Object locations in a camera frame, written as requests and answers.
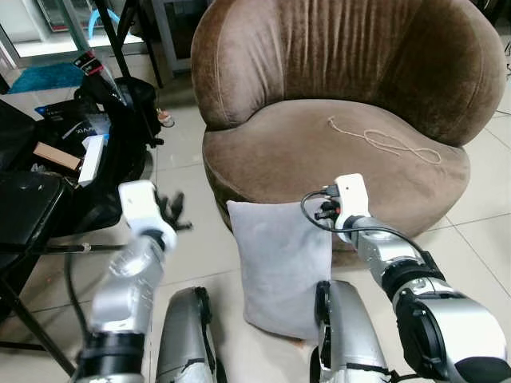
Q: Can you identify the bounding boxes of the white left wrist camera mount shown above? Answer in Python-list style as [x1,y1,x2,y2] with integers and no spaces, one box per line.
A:
[117,180,173,240]

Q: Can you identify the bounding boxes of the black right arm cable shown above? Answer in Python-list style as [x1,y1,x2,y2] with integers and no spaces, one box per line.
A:
[300,189,436,268]

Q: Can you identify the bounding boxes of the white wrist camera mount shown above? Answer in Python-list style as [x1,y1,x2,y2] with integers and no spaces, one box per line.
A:
[117,180,173,240]
[333,173,373,234]

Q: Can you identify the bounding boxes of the black stand legs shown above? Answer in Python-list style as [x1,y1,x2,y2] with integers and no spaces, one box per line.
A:
[89,0,167,90]

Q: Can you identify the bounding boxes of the brown cardboard piece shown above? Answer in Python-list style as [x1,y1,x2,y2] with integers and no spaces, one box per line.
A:
[33,141,83,172]

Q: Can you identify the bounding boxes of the blue floor mat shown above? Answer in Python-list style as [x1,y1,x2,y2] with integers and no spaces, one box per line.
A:
[6,61,87,96]

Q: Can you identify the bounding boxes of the white small box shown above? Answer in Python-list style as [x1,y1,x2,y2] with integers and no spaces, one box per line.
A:
[77,134,107,188]

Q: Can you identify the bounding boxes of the silver right robot leg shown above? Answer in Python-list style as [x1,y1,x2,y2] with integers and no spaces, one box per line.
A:
[310,278,394,383]

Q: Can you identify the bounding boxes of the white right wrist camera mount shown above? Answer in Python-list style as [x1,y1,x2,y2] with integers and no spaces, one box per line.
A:
[333,173,373,234]

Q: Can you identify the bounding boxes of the black bag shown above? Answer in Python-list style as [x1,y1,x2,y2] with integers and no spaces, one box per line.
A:
[32,77,160,232]

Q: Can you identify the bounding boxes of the silver robot leg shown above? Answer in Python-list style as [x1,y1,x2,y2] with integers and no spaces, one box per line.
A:
[154,286,228,383]
[310,278,394,383]

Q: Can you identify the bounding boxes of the beige string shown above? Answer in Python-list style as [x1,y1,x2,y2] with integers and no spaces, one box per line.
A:
[327,116,443,166]

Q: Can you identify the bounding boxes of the grey pillow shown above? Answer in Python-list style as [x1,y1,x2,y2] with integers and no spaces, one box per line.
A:
[226,199,336,343]

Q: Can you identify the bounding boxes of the black chair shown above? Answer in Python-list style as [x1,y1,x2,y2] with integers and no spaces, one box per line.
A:
[0,171,81,377]

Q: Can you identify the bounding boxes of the brown velvet round sofa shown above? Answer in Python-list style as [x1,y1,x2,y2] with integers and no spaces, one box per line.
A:
[190,0,508,242]

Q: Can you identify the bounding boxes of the silver left robot leg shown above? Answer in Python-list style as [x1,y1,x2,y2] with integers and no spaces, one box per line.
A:
[154,286,228,383]

